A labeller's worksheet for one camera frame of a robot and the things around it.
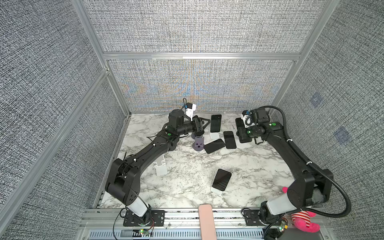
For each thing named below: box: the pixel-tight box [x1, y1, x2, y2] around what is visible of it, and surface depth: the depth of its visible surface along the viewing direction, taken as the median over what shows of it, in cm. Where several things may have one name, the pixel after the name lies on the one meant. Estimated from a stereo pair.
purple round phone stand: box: [192, 136, 205, 152], surface depth 99 cm
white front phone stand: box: [210, 186, 225, 195], surface depth 83 cm
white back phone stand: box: [209, 132, 220, 140], surface depth 107 cm
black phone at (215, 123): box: [210, 114, 222, 133], surface depth 100 cm
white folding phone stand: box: [153, 154, 168, 176], surface depth 89 cm
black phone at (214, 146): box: [203, 138, 226, 154], surface depth 102 cm
